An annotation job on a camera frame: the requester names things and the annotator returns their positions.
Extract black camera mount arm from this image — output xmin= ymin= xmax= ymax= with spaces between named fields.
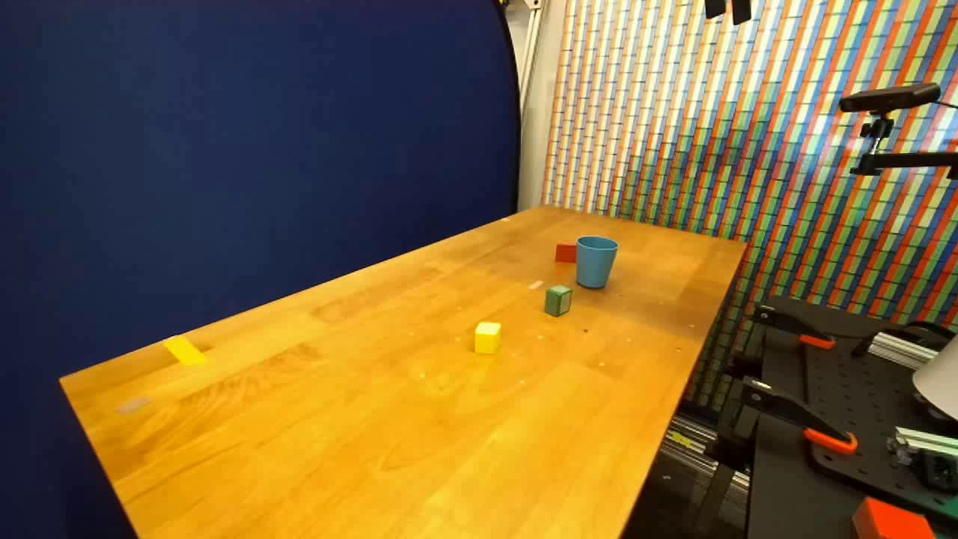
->
xmin=847 ymin=110 xmax=958 ymax=183

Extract blue fabric backdrop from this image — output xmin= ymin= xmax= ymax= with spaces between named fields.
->
xmin=0 ymin=0 xmax=523 ymax=539

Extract green wooden block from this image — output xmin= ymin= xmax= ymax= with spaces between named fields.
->
xmin=543 ymin=282 xmax=576 ymax=321

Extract silver aluminium extrusion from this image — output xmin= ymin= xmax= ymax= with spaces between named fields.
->
xmin=866 ymin=327 xmax=944 ymax=375
xmin=890 ymin=422 xmax=958 ymax=467

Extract black hanging fixture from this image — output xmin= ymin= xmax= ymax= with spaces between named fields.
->
xmin=700 ymin=0 xmax=754 ymax=27

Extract yellow tape strip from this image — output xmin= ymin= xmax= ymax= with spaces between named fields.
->
xmin=161 ymin=334 xmax=214 ymax=369

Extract yellow wooden block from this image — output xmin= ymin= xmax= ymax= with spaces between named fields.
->
xmin=473 ymin=318 xmax=505 ymax=358

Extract black perforated breadboard plate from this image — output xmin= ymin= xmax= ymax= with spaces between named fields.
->
xmin=745 ymin=297 xmax=958 ymax=539

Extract black stereo camera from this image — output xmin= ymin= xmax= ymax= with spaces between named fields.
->
xmin=836 ymin=81 xmax=944 ymax=112

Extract red orange box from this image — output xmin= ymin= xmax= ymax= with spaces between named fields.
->
xmin=850 ymin=494 xmax=940 ymax=539

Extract black clamp orange handle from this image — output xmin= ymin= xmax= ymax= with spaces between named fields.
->
xmin=752 ymin=303 xmax=841 ymax=357
xmin=736 ymin=375 xmax=862 ymax=460

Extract blue plastic cup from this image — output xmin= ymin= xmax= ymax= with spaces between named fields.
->
xmin=571 ymin=232 xmax=621 ymax=292

